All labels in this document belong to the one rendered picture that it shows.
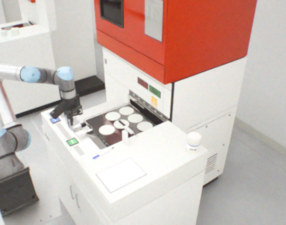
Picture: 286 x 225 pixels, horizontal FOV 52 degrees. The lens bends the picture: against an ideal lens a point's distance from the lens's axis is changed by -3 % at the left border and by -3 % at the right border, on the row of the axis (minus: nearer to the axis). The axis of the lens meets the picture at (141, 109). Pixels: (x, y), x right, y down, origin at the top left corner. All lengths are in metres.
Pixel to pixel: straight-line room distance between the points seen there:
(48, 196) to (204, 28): 1.24
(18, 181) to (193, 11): 1.22
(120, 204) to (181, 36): 0.91
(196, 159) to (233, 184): 1.28
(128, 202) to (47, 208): 0.42
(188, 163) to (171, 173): 0.12
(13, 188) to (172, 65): 1.03
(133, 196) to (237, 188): 1.56
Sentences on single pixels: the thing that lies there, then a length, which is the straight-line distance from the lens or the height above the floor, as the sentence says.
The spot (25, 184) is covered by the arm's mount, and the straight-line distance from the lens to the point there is 1.56.
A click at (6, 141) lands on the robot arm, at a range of 1.57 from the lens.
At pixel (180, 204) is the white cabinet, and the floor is 0.64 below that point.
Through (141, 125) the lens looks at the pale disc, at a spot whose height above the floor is 0.90.
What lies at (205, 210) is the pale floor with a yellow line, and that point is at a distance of 2.62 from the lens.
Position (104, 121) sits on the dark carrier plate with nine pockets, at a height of 0.90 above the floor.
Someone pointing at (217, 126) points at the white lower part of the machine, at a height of 0.70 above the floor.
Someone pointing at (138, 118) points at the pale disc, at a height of 0.90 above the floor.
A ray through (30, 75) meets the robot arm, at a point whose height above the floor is 1.44.
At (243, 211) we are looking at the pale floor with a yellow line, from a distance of 2.70.
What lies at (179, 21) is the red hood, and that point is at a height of 1.58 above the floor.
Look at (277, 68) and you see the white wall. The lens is 3.05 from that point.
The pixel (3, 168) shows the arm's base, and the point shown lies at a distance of 1.53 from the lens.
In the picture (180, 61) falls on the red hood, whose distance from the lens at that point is 1.70.
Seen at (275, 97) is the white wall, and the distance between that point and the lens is 3.16.
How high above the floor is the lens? 2.04
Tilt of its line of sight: 34 degrees down
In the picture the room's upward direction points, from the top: straight up
